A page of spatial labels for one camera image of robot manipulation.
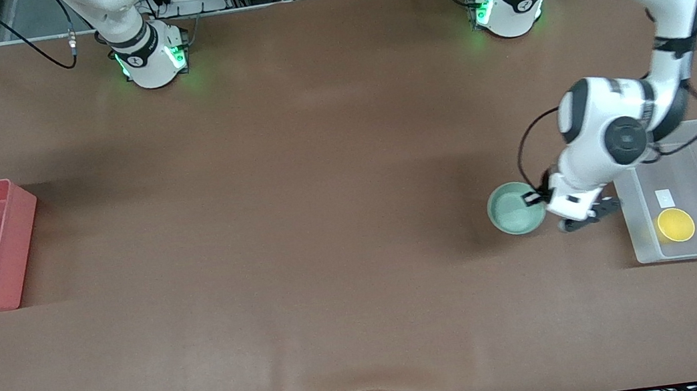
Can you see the white label sticker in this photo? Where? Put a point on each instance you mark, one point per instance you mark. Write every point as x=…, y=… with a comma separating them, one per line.
x=665, y=199

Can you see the yellow cup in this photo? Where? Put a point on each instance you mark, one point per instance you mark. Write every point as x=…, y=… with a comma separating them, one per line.
x=676, y=225

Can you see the pale green bowl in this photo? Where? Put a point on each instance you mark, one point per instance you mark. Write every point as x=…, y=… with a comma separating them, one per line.
x=513, y=211

